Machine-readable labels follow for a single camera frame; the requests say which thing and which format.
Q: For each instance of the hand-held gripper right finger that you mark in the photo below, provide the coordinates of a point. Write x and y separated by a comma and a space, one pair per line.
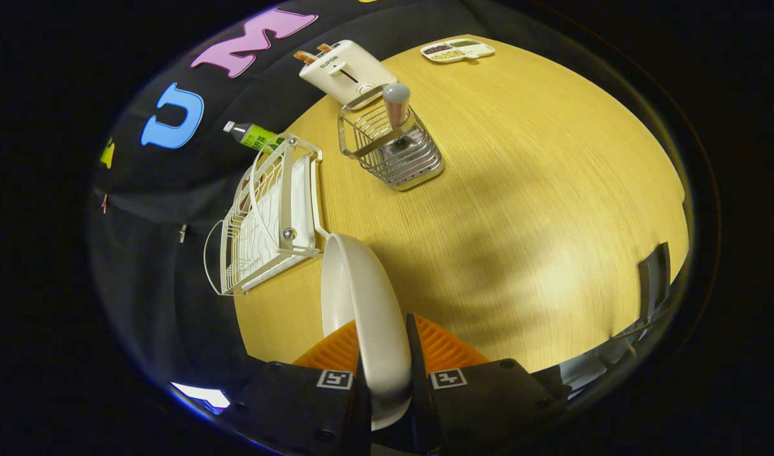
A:
417, 364

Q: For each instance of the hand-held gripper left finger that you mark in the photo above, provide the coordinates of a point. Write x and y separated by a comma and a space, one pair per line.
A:
292, 405

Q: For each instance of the grey round plate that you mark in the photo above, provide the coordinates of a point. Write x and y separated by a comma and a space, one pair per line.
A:
374, 316

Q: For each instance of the white divided snack dish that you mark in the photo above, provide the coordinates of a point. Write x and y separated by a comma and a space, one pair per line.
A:
456, 50

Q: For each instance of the white clip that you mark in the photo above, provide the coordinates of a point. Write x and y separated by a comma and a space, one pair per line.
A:
182, 233

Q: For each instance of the black backdrop cloth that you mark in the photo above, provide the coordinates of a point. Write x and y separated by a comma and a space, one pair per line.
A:
171, 183

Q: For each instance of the green label drink bottle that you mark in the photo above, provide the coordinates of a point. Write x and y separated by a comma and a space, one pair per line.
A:
255, 136

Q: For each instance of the white toaster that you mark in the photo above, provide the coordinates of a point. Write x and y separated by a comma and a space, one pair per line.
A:
352, 69

